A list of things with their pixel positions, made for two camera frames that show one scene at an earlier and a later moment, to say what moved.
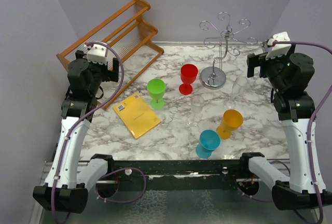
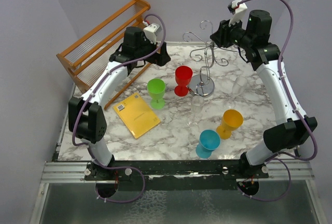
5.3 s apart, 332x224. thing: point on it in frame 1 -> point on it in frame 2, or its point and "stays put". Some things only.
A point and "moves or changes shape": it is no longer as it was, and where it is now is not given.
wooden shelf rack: (130, 37) stays put
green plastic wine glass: (156, 87) stays put
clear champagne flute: (197, 104) stays put
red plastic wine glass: (189, 73) moves or changes shape
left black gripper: (109, 75) -> (162, 58)
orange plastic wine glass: (232, 119) stays put
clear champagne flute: (239, 85) stays put
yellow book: (137, 115) stays put
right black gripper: (254, 60) -> (220, 36)
